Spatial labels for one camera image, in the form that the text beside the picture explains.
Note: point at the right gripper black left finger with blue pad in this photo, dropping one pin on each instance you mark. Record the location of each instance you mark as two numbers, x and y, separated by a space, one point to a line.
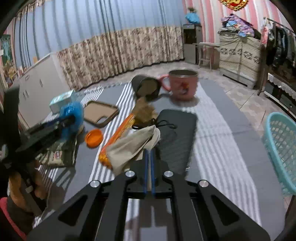
98 211

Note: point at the dark round lid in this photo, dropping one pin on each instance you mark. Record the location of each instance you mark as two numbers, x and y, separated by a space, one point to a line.
146 86

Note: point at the clothes rack with dark garments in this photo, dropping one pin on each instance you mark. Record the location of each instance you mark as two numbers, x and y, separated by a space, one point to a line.
277 46

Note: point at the grey striped table cloth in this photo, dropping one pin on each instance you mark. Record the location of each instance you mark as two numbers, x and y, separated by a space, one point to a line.
229 153

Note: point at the water dispenser cabinet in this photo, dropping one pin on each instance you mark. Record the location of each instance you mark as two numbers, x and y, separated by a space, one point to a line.
192 36

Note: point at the person hand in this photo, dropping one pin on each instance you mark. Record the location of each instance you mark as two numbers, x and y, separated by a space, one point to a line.
18 190

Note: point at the light blue plastic laundry basket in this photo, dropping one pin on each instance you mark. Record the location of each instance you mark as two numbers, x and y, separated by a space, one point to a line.
279 142

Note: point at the blue bag on dispenser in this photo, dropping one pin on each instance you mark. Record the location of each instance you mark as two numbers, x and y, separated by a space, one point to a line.
192 16

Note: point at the teal tissue box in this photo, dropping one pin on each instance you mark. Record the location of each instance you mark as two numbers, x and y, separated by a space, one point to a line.
63 99

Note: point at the brown rectangular tray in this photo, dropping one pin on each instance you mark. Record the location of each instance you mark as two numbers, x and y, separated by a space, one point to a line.
99 113

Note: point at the red gold heart wall decoration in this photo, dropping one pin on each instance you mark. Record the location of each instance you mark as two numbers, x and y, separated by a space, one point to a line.
234 5

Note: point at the low bench with lace cover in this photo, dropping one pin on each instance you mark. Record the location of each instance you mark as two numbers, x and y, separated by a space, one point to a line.
282 91

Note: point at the white sideboard cabinet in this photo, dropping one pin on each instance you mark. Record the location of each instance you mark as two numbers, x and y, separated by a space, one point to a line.
38 86

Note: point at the beige cloth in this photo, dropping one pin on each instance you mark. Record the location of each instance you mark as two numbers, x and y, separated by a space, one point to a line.
131 148

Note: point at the blue and floral curtain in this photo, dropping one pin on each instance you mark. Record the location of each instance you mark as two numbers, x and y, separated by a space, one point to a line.
95 40

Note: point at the blue plastic wrapper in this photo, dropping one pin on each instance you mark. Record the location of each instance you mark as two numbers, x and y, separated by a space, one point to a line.
72 115

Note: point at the cloth-covered cabinet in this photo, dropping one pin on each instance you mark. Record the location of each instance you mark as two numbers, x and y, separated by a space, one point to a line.
239 58

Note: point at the pink metal-rimmed mug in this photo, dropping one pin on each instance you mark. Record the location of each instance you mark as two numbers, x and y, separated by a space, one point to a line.
182 83

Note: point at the printed paper package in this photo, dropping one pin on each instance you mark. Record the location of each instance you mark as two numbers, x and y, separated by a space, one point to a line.
61 154

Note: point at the pile of colourful clothes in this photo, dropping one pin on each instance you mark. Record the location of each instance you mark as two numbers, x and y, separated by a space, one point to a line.
235 24

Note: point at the orange plastic lid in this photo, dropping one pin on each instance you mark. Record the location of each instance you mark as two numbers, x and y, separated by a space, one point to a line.
94 138

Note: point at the orange snack packet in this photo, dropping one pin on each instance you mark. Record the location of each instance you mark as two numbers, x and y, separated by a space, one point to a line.
103 156

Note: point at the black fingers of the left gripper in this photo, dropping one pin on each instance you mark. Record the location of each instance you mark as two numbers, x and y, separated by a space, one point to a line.
27 148

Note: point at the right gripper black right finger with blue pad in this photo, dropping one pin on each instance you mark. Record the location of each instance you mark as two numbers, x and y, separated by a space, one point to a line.
200 211

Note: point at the black ribbed foam pad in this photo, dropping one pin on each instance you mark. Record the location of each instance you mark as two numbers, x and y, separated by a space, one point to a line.
178 131

